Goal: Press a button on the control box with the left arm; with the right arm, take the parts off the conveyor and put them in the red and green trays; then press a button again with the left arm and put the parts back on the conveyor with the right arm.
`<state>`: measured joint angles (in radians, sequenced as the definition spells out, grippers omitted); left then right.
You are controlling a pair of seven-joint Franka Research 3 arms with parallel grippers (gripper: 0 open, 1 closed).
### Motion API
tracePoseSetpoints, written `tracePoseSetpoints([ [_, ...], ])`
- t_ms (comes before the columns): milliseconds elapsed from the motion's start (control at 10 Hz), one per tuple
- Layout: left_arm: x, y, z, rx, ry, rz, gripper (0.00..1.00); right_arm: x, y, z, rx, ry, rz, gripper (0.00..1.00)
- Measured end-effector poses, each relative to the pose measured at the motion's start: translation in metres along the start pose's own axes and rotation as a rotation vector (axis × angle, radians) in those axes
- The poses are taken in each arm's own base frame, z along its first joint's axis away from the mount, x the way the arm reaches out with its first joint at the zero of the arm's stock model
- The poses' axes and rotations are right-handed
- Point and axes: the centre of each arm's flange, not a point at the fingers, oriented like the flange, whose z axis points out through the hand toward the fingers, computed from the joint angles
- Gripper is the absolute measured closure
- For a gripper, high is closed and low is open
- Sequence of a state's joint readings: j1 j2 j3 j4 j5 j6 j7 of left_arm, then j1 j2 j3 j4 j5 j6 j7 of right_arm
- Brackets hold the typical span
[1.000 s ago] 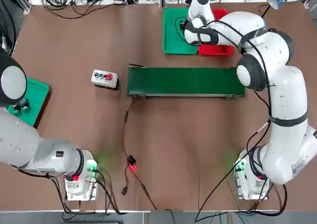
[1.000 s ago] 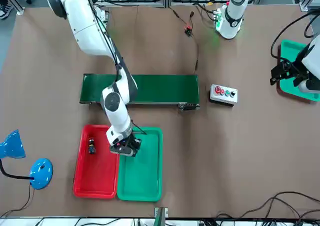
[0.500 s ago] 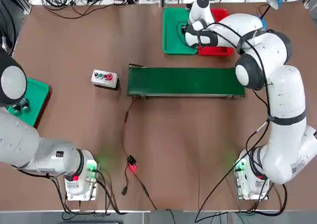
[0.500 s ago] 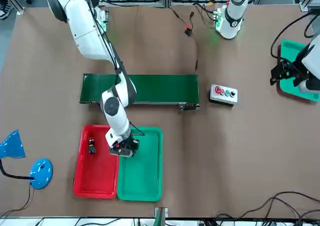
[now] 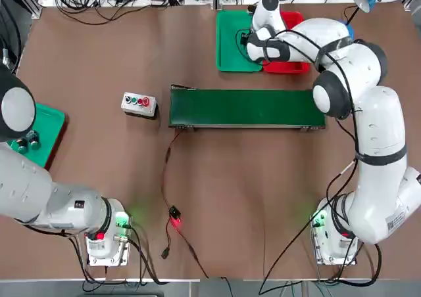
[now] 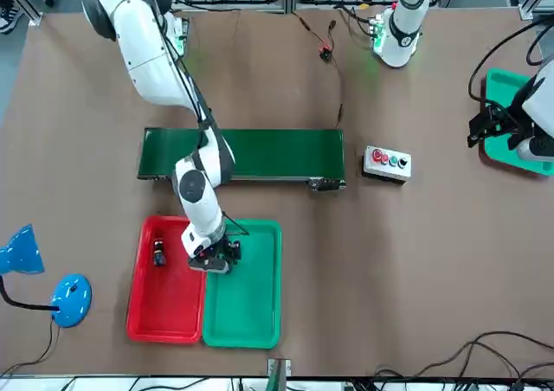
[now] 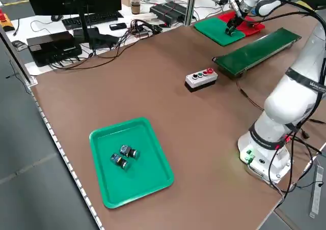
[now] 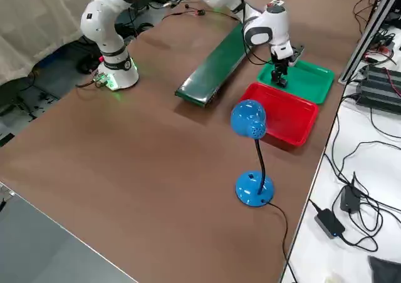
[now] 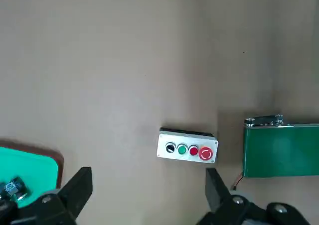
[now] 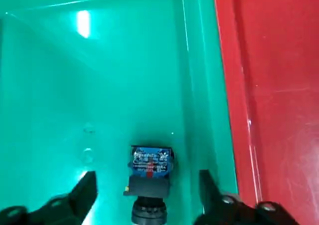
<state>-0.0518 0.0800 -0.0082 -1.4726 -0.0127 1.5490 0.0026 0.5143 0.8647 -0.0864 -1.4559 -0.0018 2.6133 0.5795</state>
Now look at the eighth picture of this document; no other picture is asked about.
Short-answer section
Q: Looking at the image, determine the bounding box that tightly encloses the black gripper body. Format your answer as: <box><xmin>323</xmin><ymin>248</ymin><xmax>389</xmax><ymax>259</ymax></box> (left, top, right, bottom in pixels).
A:
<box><xmin>271</xmin><ymin>54</ymin><xmax>293</xmax><ymax>71</ymax></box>

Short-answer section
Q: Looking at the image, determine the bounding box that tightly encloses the green belt conveyor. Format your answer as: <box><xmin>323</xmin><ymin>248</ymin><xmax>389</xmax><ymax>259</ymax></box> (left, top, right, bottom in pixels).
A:
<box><xmin>174</xmin><ymin>22</ymin><xmax>252</xmax><ymax>109</ymax></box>

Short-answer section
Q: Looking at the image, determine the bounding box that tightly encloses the large green plastic tray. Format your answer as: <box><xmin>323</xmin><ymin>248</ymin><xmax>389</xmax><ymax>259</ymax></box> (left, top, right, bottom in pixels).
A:
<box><xmin>256</xmin><ymin>53</ymin><xmax>336</xmax><ymax>105</ymax></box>

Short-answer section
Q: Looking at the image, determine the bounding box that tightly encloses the red plastic tray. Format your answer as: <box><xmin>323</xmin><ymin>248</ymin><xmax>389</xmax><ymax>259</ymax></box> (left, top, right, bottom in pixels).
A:
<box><xmin>236</xmin><ymin>82</ymin><xmax>320</xmax><ymax>148</ymax></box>

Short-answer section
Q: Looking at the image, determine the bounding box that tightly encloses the blue desk lamp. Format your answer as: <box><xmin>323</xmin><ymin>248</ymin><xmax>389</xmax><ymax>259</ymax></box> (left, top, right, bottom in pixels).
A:
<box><xmin>230</xmin><ymin>99</ymin><xmax>278</xmax><ymax>208</ymax></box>

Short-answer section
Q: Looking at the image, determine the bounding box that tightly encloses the black finned power supply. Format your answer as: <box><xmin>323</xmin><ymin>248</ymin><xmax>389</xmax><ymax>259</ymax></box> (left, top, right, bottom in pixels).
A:
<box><xmin>355</xmin><ymin>64</ymin><xmax>401</xmax><ymax>110</ymax></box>

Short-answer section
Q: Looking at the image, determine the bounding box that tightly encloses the black power adapter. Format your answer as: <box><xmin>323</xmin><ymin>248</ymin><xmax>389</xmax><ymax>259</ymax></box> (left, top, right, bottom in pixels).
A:
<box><xmin>313</xmin><ymin>208</ymin><xmax>346</xmax><ymax>240</ymax></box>
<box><xmin>339</xmin><ymin>182</ymin><xmax>365</xmax><ymax>215</ymax></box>

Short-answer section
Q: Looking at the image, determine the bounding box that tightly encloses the grey cloth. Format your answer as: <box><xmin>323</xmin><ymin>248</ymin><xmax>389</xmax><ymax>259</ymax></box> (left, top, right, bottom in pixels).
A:
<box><xmin>367</xmin><ymin>255</ymin><xmax>401</xmax><ymax>283</ymax></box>

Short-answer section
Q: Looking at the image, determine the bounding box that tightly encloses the beige curtain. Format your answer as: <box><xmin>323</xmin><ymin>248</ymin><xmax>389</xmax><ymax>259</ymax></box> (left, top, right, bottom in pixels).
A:
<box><xmin>0</xmin><ymin>0</ymin><xmax>95</xmax><ymax>86</ymax></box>

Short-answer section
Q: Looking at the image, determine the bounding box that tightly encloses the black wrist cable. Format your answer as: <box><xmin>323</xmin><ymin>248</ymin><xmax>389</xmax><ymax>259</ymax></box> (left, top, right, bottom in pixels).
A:
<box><xmin>233</xmin><ymin>0</ymin><xmax>273</xmax><ymax>66</ymax></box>

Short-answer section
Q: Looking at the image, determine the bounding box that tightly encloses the aluminium frame post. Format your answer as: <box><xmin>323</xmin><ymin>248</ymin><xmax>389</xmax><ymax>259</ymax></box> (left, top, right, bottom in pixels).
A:
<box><xmin>337</xmin><ymin>0</ymin><xmax>401</xmax><ymax>85</ymax></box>

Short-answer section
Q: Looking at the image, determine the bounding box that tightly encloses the red-black conveyor cable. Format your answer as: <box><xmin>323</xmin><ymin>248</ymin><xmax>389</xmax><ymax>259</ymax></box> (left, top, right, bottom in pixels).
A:
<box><xmin>161</xmin><ymin>4</ymin><xmax>242</xmax><ymax>23</ymax></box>

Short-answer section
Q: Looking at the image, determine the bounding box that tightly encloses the black lamp cable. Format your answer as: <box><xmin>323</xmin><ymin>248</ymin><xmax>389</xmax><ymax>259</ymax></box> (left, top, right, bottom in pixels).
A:
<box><xmin>262</xmin><ymin>200</ymin><xmax>299</xmax><ymax>283</ymax></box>

